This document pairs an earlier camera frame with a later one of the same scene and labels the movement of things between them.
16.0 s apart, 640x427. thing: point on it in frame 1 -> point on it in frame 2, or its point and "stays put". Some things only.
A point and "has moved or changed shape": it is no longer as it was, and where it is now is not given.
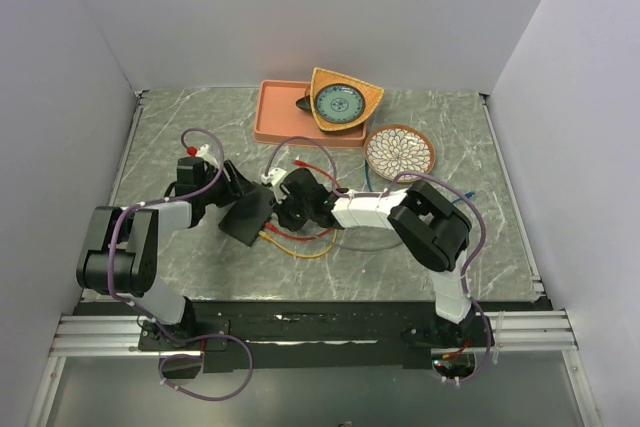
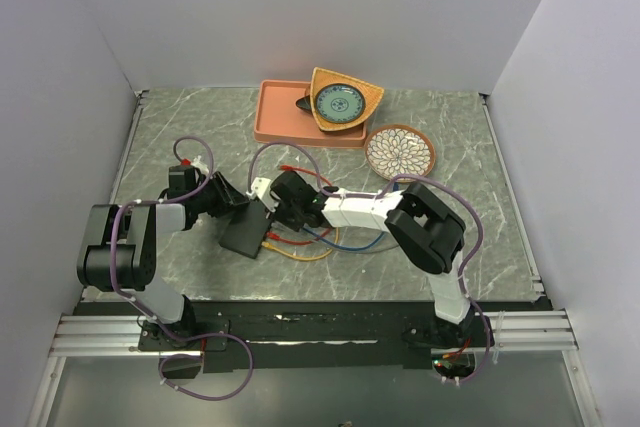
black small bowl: x=304 y=103 stays put
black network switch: x=246 y=219 has moved or changed shape
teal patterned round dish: x=340 y=103 stays put
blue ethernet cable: x=369 y=186 has moved or changed shape
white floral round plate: x=397 y=148 stays put
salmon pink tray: x=279 y=119 stays put
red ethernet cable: x=271 y=226 has moved or changed shape
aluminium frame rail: x=536 y=332 stays put
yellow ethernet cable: x=299 y=254 has moved or changed shape
